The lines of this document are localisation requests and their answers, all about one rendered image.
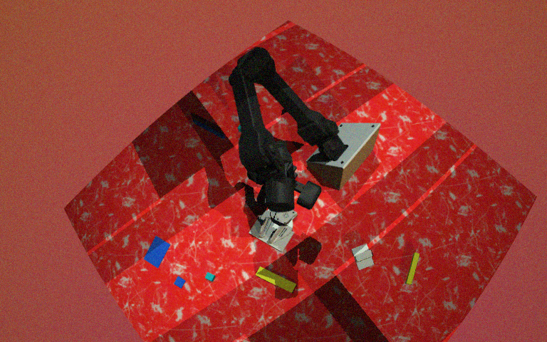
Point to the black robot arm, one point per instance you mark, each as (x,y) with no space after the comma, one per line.
(257,147)

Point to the small blue block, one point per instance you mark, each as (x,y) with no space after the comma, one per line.
(179,282)

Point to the blue flat plate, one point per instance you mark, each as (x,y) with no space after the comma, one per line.
(157,251)

